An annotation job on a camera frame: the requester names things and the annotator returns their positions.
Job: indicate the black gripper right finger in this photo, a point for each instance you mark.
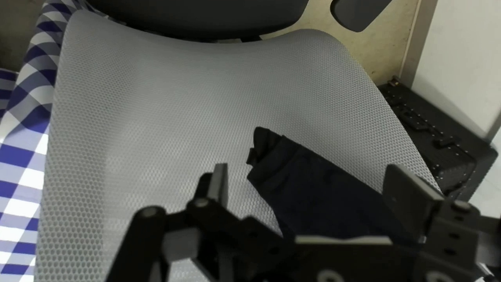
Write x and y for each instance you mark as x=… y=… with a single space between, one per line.
x=452 y=240

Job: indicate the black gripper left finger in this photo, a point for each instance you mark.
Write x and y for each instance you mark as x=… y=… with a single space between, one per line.
x=220 y=245

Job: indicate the black t-shirt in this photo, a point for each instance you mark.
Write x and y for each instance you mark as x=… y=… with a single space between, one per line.
x=312 y=196

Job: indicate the grey mesh chair backrest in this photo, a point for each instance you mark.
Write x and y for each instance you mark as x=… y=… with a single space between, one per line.
x=139 y=118

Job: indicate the blue white checkered tablecloth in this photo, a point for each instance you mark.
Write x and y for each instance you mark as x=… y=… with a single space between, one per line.
x=24 y=135

